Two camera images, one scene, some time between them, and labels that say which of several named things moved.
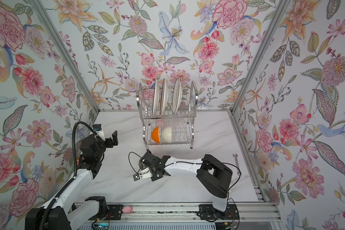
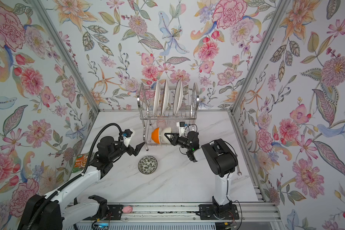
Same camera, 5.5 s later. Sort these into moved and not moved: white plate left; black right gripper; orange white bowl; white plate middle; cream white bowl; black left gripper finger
Moved: black right gripper; black left gripper finger
Not moved: white plate middle; cream white bowl; orange white bowl; white plate left
